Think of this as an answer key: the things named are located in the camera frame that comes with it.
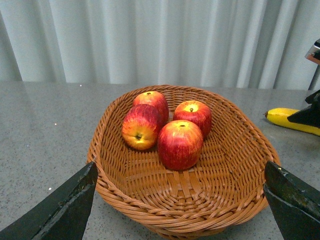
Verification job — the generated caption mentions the red apple rear basket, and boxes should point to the red apple rear basket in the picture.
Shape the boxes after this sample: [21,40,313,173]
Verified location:
[133,91,169,126]

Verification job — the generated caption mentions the large red yellow apple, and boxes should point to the large red yellow apple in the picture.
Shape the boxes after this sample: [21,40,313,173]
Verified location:
[157,120,204,171]

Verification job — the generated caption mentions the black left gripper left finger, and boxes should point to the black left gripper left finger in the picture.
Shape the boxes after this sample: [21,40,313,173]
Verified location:
[0,162,98,240]

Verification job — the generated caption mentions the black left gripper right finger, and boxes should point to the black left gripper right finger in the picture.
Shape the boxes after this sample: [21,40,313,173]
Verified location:
[263,161,320,240]

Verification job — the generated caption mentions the white pleated curtain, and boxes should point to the white pleated curtain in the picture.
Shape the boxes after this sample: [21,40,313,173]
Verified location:
[0,0,320,90]

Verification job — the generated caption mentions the small yellow banana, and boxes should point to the small yellow banana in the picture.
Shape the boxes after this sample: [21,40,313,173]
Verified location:
[264,107,320,136]

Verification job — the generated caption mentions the small dark red apple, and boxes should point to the small dark red apple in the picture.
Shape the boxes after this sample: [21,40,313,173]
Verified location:
[173,100,212,139]

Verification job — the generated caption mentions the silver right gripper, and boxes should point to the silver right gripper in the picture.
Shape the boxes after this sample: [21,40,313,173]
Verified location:
[287,39,320,128]

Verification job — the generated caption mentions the red yellow apple lying sideways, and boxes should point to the red yellow apple lying sideways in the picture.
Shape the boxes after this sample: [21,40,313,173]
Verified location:
[121,104,162,151]

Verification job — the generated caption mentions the left brown wicker basket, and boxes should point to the left brown wicker basket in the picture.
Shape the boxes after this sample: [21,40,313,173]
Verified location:
[87,85,280,240]

